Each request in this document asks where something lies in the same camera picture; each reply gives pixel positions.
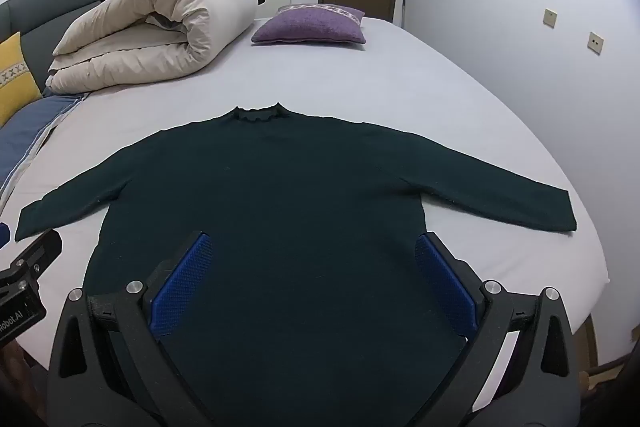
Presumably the bed with white sheet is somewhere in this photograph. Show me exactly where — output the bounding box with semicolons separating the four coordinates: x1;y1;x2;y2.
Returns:
0;14;610;427

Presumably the grey upholstered headboard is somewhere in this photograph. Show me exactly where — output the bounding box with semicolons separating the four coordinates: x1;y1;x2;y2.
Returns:
0;0;108;80

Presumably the blue pillow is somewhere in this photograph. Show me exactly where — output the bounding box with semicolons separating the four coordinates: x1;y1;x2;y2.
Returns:
0;94;92;208

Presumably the rolled beige duvet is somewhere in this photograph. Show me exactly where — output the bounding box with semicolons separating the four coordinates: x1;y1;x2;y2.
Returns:
45;0;259;96

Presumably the purple pillow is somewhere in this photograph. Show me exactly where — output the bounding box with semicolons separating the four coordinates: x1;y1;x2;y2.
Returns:
251;3;367;46

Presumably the dark green sweater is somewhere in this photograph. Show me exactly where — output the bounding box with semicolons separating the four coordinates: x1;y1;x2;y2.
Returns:
14;103;579;427

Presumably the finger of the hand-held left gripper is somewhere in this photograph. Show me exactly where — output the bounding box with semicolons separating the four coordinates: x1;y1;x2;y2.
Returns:
9;229;63;289

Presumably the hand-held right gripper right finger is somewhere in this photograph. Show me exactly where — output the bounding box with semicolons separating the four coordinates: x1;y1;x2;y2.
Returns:
414;232;583;427

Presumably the yellow patterned pillow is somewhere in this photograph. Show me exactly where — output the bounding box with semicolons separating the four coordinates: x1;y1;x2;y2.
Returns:
0;32;44;128

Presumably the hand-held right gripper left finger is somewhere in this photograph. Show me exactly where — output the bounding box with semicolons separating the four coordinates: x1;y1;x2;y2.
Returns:
46;231;216;427

